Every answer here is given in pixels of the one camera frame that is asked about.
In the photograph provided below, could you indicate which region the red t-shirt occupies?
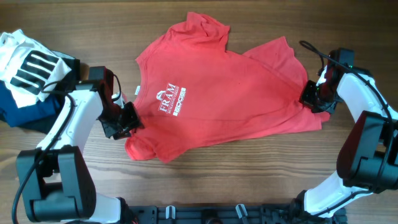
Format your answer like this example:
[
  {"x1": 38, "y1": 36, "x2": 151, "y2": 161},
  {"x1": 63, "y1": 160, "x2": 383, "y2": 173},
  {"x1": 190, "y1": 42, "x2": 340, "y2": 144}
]
[{"x1": 125, "y1": 12, "x2": 330, "y2": 163}]

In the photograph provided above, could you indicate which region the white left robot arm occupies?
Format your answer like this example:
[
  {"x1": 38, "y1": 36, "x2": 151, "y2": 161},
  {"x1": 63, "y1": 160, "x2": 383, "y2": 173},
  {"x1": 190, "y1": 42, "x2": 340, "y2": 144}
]
[{"x1": 11, "y1": 80, "x2": 140, "y2": 223}]

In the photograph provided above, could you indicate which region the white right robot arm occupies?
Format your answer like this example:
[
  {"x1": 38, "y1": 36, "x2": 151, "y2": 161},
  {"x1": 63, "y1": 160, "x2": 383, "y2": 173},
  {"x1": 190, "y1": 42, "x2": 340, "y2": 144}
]
[{"x1": 289, "y1": 64, "x2": 397, "y2": 222}]

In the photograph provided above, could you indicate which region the black folded garment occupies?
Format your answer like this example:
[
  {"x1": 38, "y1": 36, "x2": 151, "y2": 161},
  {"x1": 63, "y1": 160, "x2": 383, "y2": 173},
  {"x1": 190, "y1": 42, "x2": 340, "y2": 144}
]
[{"x1": 0, "y1": 51, "x2": 81, "y2": 134}]

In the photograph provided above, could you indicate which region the white printed t-shirt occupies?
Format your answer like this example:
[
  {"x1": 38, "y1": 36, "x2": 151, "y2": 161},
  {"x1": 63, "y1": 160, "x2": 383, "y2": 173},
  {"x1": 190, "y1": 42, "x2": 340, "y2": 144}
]
[{"x1": 1, "y1": 29, "x2": 71, "y2": 108}]

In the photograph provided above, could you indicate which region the blue folded garment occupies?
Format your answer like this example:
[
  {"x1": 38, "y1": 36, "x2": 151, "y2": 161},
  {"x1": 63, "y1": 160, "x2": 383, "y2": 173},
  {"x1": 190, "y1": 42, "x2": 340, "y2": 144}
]
[{"x1": 1, "y1": 81, "x2": 60, "y2": 128}]

